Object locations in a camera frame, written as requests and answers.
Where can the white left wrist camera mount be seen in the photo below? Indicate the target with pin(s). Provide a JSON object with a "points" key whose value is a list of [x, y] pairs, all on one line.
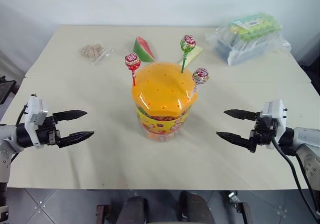
{"points": [[35, 111]]}

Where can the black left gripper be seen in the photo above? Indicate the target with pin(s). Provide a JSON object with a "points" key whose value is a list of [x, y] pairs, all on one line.
{"points": [[46, 132]]}

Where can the pale yellow flat packet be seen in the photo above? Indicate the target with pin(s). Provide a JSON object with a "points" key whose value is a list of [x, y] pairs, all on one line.
{"points": [[193, 54]]}

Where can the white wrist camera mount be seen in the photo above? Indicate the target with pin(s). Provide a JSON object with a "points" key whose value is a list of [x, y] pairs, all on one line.
{"points": [[277, 111], [35, 111]]}

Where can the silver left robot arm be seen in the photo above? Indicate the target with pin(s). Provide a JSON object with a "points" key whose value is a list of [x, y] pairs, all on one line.
{"points": [[7, 136]]}

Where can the plastic bag with green box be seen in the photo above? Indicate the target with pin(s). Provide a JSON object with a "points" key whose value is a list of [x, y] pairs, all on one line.
{"points": [[250, 33]]}

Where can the dark rounded shape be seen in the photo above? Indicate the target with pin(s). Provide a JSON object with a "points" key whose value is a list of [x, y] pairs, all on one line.
{"points": [[132, 211], [195, 209]]}

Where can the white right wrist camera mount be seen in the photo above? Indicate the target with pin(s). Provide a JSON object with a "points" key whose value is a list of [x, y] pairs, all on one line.
{"points": [[277, 111]]}

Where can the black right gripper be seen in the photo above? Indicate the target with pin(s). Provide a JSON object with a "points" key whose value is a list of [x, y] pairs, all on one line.
{"points": [[265, 131]]}

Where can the brown table foot block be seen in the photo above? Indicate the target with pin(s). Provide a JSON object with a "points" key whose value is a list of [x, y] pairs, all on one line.
{"points": [[103, 215]]}

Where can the black table caster bracket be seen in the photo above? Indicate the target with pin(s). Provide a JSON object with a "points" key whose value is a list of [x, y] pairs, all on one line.
{"points": [[241, 209]]}

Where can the orange-lidded lollipop jar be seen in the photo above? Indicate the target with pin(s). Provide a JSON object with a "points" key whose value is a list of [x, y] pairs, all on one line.
{"points": [[160, 88]]}

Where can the toy watermelon slice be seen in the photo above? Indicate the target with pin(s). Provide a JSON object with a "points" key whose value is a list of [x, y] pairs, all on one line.
{"points": [[142, 48]]}

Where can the red lollipop with white stick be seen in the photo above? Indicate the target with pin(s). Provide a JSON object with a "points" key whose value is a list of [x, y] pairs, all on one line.
{"points": [[200, 75]]}

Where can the clear bag of brown snacks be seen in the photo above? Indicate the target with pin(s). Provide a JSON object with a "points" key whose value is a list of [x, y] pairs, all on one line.
{"points": [[91, 51]]}

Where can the green lollipop with green stick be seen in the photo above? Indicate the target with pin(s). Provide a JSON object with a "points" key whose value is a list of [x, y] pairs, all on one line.
{"points": [[188, 42]]}

